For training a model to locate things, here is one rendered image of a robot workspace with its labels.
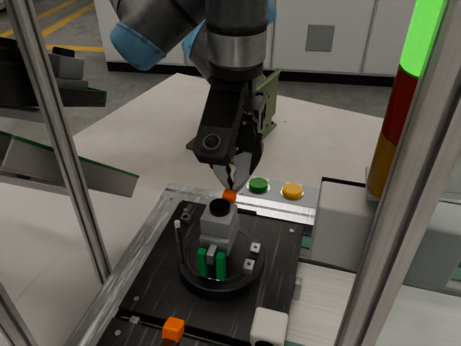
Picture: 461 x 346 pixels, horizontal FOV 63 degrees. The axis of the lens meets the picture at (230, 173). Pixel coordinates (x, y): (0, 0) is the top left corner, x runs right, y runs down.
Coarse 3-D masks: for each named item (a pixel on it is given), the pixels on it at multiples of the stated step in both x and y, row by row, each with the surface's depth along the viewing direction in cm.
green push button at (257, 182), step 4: (252, 180) 78; (256, 180) 78; (260, 180) 78; (264, 180) 78; (248, 184) 78; (252, 184) 77; (256, 184) 77; (260, 184) 77; (264, 184) 77; (252, 188) 76; (256, 188) 76; (260, 188) 76; (264, 188) 76; (260, 192) 76
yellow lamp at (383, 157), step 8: (384, 136) 27; (384, 144) 27; (392, 144) 27; (376, 152) 29; (384, 152) 27; (392, 152) 27; (376, 160) 29; (384, 160) 28; (376, 168) 29; (384, 168) 28; (368, 176) 30; (376, 176) 29; (384, 176) 28; (368, 184) 30; (376, 184) 29; (384, 184) 28; (376, 192) 29
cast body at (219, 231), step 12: (216, 204) 54; (228, 204) 54; (204, 216) 53; (216, 216) 53; (228, 216) 53; (204, 228) 53; (216, 228) 53; (228, 228) 52; (204, 240) 54; (216, 240) 54; (228, 240) 54; (216, 252) 54; (228, 252) 54
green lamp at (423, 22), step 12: (420, 0) 22; (432, 0) 21; (420, 12) 22; (432, 12) 21; (420, 24) 22; (432, 24) 21; (408, 36) 24; (420, 36) 22; (408, 48) 24; (420, 48) 23; (408, 60) 24; (420, 60) 23; (420, 72) 23
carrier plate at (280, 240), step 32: (192, 224) 68; (256, 224) 68; (288, 224) 68; (160, 256) 62; (288, 256) 62; (160, 288) 57; (256, 288) 57; (288, 288) 57; (160, 320) 53; (192, 320) 53; (224, 320) 53
